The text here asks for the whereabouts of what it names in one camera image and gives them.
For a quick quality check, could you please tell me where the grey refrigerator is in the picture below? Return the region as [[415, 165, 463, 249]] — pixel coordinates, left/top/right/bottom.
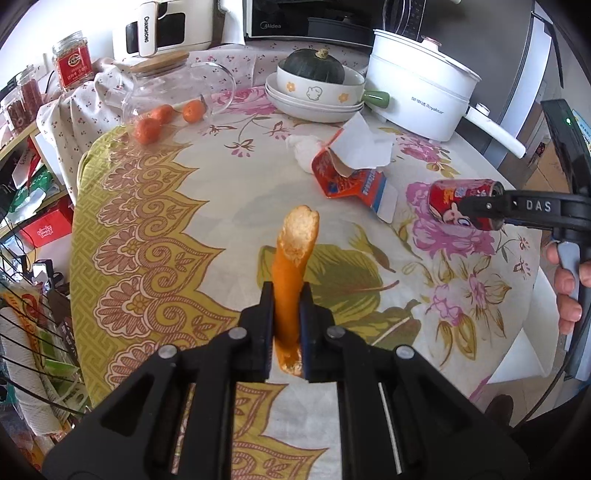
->
[[471, 0, 570, 172]]

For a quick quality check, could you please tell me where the clear spice jar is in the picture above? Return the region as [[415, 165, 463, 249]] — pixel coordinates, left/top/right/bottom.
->
[[1, 91, 29, 138], [16, 69, 48, 117]]

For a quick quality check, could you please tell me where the white tissue wad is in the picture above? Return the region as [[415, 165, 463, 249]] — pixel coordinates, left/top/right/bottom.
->
[[285, 135, 325, 174]]

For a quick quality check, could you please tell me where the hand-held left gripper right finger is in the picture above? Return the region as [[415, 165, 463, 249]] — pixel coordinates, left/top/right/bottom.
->
[[298, 282, 533, 480]]

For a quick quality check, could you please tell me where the black cable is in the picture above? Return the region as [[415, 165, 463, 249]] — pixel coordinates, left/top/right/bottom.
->
[[521, 332, 571, 426]]

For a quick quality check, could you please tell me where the dark green squash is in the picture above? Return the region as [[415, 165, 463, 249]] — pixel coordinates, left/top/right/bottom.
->
[[283, 48, 346, 85]]

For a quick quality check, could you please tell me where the white plastic chair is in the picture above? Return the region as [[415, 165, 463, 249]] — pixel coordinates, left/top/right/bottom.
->
[[488, 318, 565, 385]]

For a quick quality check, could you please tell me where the white flower print bowl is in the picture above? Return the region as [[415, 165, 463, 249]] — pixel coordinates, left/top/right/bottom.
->
[[276, 62, 391, 112]]

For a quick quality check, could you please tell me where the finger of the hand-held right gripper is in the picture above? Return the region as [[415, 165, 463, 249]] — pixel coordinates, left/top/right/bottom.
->
[[461, 193, 509, 224]]

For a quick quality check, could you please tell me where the wooden shelf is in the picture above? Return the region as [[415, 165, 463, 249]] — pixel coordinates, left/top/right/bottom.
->
[[0, 122, 75, 241]]

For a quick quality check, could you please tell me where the red and white carton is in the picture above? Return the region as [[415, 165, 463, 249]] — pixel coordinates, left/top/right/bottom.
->
[[311, 127, 399, 225]]

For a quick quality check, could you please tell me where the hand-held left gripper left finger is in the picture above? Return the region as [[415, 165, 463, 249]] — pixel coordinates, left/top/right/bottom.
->
[[41, 281, 278, 480]]

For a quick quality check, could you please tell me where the white electric pot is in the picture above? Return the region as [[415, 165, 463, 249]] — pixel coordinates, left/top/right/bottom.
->
[[367, 28, 527, 160]]

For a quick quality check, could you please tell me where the orange peel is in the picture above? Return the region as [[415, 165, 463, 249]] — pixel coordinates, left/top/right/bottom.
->
[[271, 205, 321, 377]]

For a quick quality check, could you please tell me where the green plastic bag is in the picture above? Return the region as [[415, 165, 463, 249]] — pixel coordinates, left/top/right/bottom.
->
[[8, 165, 62, 216]]

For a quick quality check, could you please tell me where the white kitchen appliance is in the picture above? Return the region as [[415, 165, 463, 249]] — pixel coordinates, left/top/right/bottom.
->
[[112, 0, 219, 57]]

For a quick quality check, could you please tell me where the white paper sheet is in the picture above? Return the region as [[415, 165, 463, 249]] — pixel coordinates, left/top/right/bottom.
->
[[329, 113, 394, 169]]

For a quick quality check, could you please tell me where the cardboard box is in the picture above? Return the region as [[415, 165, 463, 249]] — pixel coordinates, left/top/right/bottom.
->
[[522, 102, 575, 191]]

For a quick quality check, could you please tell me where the black wire rack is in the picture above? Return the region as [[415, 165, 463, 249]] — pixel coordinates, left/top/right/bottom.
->
[[0, 226, 89, 418]]

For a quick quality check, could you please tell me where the person's right hand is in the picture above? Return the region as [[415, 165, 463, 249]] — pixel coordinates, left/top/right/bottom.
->
[[545, 241, 583, 335]]

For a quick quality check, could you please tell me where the paper towel roll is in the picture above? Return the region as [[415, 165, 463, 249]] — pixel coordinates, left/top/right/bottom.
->
[[0, 305, 71, 435]]

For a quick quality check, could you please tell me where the black and white microwave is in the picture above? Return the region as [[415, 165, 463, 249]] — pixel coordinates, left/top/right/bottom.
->
[[242, 0, 426, 48]]

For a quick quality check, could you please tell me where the red label jar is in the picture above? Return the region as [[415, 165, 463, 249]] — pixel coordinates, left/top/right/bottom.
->
[[52, 31, 96, 92]]

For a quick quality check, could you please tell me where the glass jar with wooden lid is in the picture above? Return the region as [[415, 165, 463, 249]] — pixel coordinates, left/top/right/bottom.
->
[[105, 51, 237, 127]]

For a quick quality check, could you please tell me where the red drink can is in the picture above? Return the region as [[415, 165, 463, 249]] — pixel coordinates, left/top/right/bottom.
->
[[428, 180, 506, 230]]

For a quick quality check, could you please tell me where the red box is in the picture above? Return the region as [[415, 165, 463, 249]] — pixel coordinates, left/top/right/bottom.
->
[[19, 204, 75, 248]]

